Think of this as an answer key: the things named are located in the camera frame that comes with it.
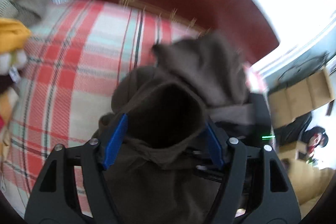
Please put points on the yellow cloth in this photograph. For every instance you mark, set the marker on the yellow cloth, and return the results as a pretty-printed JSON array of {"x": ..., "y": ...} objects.
[{"x": 13, "y": 35}]

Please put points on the white plush toy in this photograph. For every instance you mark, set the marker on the white plush toy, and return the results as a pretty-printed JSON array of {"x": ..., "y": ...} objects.
[{"x": 11, "y": 61}]

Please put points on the red plush doll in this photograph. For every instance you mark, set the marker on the red plush doll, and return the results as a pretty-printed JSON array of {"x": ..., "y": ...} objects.
[{"x": 317, "y": 138}]

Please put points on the red plaid blanket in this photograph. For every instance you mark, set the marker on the red plaid blanket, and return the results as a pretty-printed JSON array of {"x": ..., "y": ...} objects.
[{"x": 78, "y": 56}]

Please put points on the brown zip hoodie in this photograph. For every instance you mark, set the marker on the brown zip hoodie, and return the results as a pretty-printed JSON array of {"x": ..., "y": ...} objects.
[{"x": 170, "y": 113}]

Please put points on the white door frame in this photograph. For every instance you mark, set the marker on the white door frame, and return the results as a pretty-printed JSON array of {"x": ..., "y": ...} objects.
[{"x": 294, "y": 50}]

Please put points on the closed cardboard box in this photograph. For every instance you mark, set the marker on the closed cardboard box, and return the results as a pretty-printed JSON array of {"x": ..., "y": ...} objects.
[
  {"x": 299, "y": 98},
  {"x": 278, "y": 108}
]

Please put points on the pile of dark clothes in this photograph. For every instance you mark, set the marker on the pile of dark clothes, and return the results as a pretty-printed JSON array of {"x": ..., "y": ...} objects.
[{"x": 294, "y": 127}]

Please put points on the person's right forearm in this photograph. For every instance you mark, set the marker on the person's right forearm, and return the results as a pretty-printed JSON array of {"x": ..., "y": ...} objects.
[{"x": 309, "y": 182}]

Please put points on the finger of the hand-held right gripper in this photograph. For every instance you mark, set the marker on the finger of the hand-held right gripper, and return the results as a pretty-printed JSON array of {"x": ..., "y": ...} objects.
[{"x": 207, "y": 171}]

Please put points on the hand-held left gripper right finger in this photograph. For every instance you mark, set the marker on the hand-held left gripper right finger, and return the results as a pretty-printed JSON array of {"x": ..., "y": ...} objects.
[{"x": 215, "y": 148}]

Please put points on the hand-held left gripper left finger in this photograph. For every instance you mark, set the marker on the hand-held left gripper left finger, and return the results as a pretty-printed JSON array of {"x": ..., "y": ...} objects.
[{"x": 115, "y": 140}]

